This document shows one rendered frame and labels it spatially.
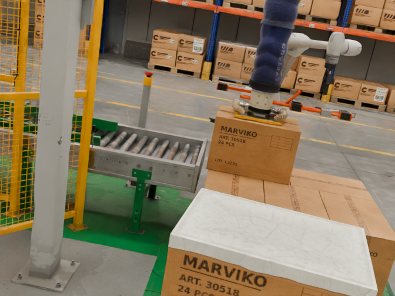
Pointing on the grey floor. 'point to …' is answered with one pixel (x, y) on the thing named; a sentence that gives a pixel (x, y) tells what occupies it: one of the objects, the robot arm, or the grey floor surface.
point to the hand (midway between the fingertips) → (323, 91)
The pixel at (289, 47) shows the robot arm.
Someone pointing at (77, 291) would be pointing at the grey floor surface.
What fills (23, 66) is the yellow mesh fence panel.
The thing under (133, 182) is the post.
